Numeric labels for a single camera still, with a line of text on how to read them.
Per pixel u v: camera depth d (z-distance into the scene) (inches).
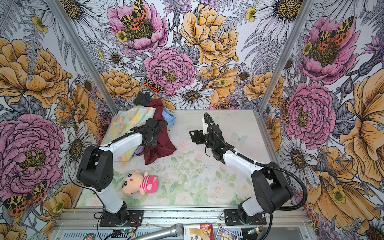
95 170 18.9
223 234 27.1
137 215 29.8
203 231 26.6
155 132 30.7
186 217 30.0
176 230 26.7
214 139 26.2
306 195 16.0
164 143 38.3
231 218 29.0
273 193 17.2
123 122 41.0
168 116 41.0
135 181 31.0
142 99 45.1
